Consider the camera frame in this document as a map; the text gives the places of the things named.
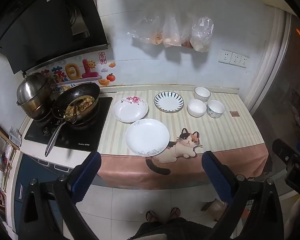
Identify person's dark trousers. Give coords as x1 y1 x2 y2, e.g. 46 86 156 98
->
132 217 215 240

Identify white bowl blue pattern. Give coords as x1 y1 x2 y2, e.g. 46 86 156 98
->
206 99 225 119

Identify white plate pink floral print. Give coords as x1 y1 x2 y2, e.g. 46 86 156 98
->
112 96 149 123

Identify clear plastic bag red contents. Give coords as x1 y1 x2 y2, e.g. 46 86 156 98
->
180 25 193 48

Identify stainless steel pot with lid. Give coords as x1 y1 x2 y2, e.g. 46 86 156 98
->
16 72 54 119

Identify stir-fried food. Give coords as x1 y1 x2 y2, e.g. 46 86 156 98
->
65 95 95 118

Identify person's right foot in sandal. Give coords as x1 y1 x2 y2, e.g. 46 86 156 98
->
169 207 181 222

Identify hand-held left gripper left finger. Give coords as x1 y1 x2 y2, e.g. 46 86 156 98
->
19 151 102 240

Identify black range hood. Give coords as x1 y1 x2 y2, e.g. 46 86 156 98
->
0 0 109 74

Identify person's foot in sandal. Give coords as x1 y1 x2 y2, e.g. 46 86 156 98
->
145 210 157 222
169 207 181 222

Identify white plate grey pattern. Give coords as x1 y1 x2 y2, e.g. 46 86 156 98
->
125 119 170 157

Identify white ribbed door frame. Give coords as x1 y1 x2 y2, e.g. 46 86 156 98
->
247 11 292 113

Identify wooden shelf unit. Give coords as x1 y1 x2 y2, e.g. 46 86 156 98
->
0 119 17 222

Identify white ceramic bowl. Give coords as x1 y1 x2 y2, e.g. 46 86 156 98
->
187 99 207 117
194 87 211 102

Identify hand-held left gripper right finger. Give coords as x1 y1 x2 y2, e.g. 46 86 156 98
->
202 151 284 240

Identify striped cat print tablecloth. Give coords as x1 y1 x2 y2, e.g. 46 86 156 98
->
96 84 269 190

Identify blue kitchen cabinet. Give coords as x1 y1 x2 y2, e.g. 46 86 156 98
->
14 154 73 232

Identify white plate blue striped rim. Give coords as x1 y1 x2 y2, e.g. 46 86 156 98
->
154 91 185 112

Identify glass door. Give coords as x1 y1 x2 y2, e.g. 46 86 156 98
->
250 12 300 205

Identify black glass gas stove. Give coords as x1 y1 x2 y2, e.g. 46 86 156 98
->
24 96 113 152

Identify person's left foot in sandal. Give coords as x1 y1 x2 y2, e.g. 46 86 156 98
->
145 210 157 222

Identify black wok with handle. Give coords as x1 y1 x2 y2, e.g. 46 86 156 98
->
45 82 101 157

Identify small cardboard box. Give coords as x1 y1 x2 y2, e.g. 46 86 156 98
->
201 198 228 222

